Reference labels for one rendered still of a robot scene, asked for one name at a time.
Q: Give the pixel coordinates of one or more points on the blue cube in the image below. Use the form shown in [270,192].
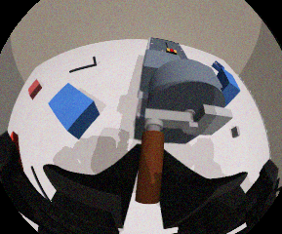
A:
[75,111]

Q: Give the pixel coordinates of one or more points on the blue rectangular block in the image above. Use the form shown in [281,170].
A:
[230,88]

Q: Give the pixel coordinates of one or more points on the red rectangular block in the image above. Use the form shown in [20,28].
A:
[15,140]
[34,89]

